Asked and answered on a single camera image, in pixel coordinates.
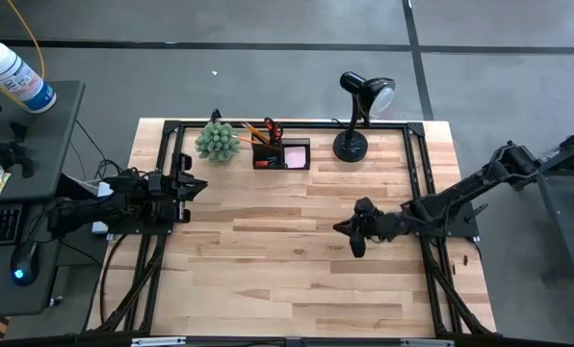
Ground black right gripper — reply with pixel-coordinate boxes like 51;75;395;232
333;196;411;259

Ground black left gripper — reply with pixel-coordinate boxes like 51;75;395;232
146;152;210;223

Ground scissors with red-black handles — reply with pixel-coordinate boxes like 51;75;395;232
262;117;285;145

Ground black mesh desk organizer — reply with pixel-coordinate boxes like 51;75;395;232
250;129;312;172

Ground green plant in white pot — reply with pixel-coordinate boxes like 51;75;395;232
194;120;242;164

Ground black desk lamp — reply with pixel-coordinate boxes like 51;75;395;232
332;70;398;164

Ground pink sticky note pad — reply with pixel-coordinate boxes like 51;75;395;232
283;146;307;169

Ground black side desk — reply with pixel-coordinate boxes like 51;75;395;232
0;79;87;319

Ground black computer mouse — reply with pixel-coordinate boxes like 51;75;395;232
10;239;41;287

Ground black metal stand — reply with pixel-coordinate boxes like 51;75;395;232
509;120;574;280

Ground white wipes canister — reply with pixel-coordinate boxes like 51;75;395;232
0;40;57;115

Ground black aluminium table frame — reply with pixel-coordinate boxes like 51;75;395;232
82;119;498;347

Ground silver metal bracket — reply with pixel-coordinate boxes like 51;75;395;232
400;337;456;347
130;336;187;347

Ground black clamp mount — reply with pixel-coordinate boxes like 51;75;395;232
0;122;34;179

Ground yellow cable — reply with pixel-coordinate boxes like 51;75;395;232
5;0;46;81

